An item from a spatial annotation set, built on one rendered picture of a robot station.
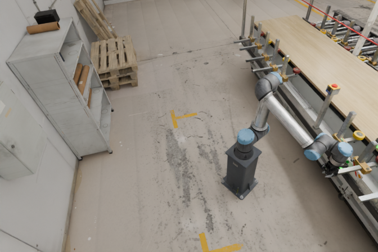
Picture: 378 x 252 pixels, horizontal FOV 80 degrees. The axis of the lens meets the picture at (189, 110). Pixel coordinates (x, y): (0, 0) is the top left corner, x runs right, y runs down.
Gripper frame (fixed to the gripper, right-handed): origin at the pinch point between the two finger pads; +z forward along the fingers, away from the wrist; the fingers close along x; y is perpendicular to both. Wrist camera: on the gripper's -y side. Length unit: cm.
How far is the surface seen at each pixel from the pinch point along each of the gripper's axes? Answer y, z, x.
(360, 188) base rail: -25.6, 11.7, 9.6
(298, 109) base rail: -25, 12, -83
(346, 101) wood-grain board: -57, -9, -64
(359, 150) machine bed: -48, 11, -22
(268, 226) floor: 33, 84, 2
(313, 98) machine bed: -47, 10, -93
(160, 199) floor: 138, 87, -50
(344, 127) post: -25.2, -18.3, -27.9
